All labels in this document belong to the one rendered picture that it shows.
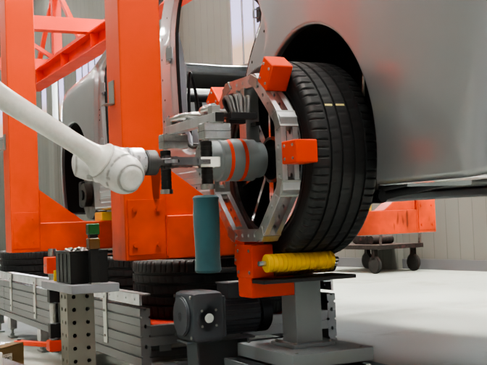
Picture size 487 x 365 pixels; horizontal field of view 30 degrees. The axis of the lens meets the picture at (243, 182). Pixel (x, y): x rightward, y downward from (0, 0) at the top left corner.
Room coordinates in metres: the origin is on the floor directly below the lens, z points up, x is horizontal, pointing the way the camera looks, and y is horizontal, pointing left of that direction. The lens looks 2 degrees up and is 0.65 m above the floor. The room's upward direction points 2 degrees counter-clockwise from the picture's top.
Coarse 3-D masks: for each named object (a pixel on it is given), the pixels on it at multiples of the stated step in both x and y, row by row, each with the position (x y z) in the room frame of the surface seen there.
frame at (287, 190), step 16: (240, 80) 2.99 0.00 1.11; (256, 80) 2.88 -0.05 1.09; (272, 96) 2.82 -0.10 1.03; (272, 112) 2.80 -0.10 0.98; (288, 112) 2.78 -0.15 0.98; (288, 128) 2.78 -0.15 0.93; (288, 176) 2.80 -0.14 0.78; (224, 192) 3.21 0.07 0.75; (288, 192) 2.77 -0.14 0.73; (224, 208) 3.15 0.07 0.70; (272, 208) 2.82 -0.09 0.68; (288, 208) 2.82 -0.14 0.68; (224, 224) 3.14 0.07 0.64; (240, 224) 3.12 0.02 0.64; (272, 224) 2.85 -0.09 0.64; (240, 240) 3.03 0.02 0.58; (256, 240) 2.92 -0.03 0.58; (272, 240) 2.91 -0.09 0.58
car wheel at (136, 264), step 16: (224, 256) 4.11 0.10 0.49; (144, 272) 3.67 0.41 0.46; (160, 272) 3.61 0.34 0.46; (176, 272) 3.57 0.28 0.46; (192, 272) 3.56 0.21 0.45; (224, 272) 3.56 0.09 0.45; (144, 288) 3.68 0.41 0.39; (160, 288) 3.61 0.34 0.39; (176, 288) 3.57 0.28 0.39; (192, 288) 3.55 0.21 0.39; (208, 288) 3.55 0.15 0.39; (144, 304) 3.69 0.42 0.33; (160, 304) 3.62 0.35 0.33; (272, 304) 3.67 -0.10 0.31
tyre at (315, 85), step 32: (320, 64) 2.99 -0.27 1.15; (288, 96) 2.87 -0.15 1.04; (320, 96) 2.81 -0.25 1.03; (352, 96) 2.87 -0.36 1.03; (320, 128) 2.76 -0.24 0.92; (352, 128) 2.81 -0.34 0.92; (320, 160) 2.74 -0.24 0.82; (352, 160) 2.80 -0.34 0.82; (320, 192) 2.77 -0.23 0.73; (352, 192) 2.82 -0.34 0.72; (288, 224) 2.90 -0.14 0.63; (320, 224) 2.84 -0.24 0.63; (352, 224) 2.90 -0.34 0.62
